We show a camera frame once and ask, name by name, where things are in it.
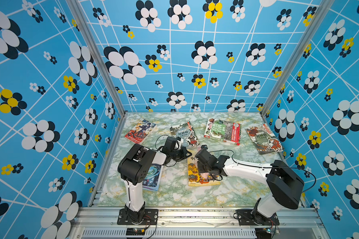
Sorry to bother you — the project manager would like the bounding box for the green red dinosaur book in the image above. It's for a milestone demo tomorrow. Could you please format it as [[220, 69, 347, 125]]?
[[204, 118, 242, 145]]

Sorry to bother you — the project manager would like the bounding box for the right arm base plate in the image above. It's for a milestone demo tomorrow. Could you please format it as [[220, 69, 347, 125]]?
[[233, 209, 280, 227]]

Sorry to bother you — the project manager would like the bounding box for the red manga book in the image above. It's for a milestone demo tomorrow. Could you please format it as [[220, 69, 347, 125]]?
[[125, 119, 156, 144]]

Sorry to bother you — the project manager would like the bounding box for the aluminium corner post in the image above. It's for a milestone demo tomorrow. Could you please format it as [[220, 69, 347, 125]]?
[[66, 0, 126, 119], [261, 0, 334, 120]]

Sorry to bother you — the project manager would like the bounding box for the left aluminium corner post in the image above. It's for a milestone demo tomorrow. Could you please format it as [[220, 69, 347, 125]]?
[[66, 0, 126, 119]]

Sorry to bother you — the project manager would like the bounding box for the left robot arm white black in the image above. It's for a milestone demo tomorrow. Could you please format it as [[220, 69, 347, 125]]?
[[118, 137, 192, 224]]

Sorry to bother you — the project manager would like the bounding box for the red brown illustrated book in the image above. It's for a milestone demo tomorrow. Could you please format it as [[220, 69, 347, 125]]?
[[245, 124, 284, 154]]

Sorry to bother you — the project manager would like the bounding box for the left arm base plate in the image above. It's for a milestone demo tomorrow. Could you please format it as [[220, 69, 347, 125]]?
[[117, 208, 159, 226]]

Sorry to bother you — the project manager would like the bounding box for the aluminium front rail frame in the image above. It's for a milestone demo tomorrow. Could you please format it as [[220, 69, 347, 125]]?
[[69, 207, 329, 239]]

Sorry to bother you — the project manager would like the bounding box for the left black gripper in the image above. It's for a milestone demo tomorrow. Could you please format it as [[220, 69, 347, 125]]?
[[170, 147, 192, 162]]

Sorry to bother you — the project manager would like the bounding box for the yellow Chinese history picture book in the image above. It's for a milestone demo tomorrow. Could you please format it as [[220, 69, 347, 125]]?
[[187, 150, 220, 187]]

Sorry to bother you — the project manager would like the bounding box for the grey teal warrior book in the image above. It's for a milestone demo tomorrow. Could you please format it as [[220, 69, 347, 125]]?
[[170, 121, 199, 148]]

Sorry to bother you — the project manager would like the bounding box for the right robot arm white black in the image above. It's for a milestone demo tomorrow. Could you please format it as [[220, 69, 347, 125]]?
[[195, 146, 304, 225]]

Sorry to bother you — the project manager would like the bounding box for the white book with galaxy cover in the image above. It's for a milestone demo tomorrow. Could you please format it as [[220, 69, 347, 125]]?
[[143, 164, 163, 191]]

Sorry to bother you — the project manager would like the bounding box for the right aluminium corner post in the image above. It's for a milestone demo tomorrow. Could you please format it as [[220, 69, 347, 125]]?
[[261, 0, 334, 120]]

